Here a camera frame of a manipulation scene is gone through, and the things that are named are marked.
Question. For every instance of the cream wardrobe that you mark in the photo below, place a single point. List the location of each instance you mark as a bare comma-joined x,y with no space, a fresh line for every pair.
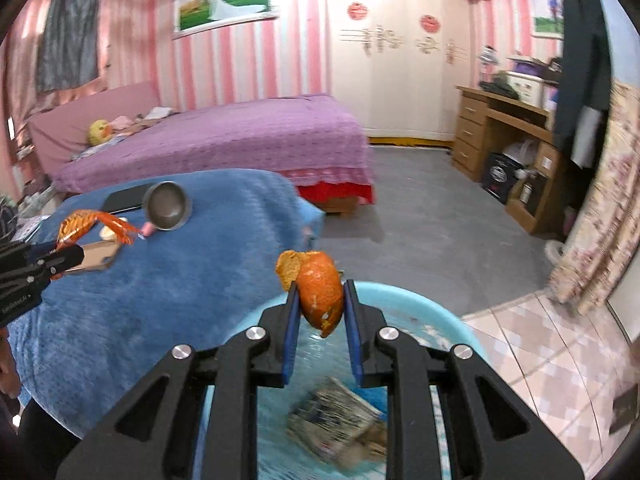
400,85

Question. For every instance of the black box with round label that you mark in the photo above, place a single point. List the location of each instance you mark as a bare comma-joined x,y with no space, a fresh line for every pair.
500,175

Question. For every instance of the grey hanging cloth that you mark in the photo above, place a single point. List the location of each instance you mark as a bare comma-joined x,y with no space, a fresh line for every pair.
67,30

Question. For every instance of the pink covered headboard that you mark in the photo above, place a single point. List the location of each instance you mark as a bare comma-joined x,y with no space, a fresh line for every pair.
60,130

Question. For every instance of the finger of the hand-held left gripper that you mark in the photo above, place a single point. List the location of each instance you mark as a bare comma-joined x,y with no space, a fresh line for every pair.
62,260

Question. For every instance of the wooden desk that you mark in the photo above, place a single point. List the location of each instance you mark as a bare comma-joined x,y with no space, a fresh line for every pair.
475,125

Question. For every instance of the person's dark clothing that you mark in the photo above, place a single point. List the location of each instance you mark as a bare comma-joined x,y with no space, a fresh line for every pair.
35,445

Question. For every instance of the orange snack packet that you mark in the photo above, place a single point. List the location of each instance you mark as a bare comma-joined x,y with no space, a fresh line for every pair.
75,225

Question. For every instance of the person's left forearm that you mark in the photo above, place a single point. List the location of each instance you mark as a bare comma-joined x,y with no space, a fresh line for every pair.
7,360

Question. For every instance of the white storage box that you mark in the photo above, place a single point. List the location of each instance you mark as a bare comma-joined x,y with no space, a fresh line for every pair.
525,87

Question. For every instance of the purple item on desk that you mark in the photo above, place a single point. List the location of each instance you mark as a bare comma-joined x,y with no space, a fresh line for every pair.
527,65

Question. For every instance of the orange peel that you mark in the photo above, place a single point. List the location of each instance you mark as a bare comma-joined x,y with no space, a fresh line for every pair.
320,290

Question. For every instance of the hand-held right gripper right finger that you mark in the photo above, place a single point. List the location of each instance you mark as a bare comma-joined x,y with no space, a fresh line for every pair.
352,335

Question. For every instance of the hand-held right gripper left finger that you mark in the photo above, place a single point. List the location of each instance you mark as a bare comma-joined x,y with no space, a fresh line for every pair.
291,340

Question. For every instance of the brown flat tray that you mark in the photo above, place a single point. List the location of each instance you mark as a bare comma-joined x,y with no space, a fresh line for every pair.
95,257

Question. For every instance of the light blue plastic basin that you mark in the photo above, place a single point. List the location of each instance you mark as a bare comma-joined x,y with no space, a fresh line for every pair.
400,305

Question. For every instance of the small cream round object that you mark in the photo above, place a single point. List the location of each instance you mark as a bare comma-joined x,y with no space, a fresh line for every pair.
108,232

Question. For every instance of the yellow duck plush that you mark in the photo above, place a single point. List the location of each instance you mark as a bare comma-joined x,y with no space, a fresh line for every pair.
100,132

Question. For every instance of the small framed wall picture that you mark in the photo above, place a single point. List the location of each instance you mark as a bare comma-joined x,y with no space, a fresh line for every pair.
547,10

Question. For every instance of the bed with purple bedspread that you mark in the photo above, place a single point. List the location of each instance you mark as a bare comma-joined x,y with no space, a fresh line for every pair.
225,135

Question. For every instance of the black tablet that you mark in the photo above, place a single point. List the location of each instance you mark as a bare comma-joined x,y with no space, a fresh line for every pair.
122,199

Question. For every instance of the pink soft toy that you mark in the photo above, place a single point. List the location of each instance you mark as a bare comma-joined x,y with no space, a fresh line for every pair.
122,124

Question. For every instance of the small pink pot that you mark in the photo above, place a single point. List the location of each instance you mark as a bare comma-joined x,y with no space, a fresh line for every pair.
167,205

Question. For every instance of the black hanging coat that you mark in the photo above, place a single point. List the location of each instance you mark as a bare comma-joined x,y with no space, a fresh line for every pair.
582,60

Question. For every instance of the floral curtain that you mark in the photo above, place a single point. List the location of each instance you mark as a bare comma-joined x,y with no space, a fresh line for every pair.
600,220

